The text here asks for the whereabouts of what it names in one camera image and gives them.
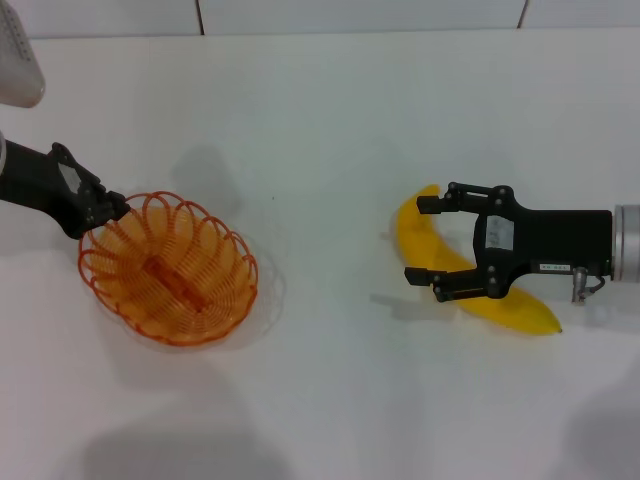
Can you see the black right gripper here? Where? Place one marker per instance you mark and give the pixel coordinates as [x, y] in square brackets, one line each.
[560, 240]

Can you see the yellow banana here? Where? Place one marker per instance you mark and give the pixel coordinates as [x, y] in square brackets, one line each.
[425, 240]

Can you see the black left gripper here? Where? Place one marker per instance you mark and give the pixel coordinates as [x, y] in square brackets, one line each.
[40, 185]

